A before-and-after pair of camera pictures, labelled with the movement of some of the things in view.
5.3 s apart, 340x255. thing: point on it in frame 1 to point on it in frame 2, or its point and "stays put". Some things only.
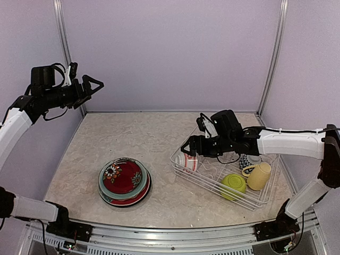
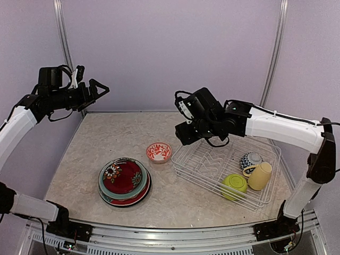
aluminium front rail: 308,239 stays put
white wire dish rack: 245,180 stays put
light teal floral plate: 122,178 stays put
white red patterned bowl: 186,162 to 159,152
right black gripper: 201,150 to 185,137
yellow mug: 257,175 stays put
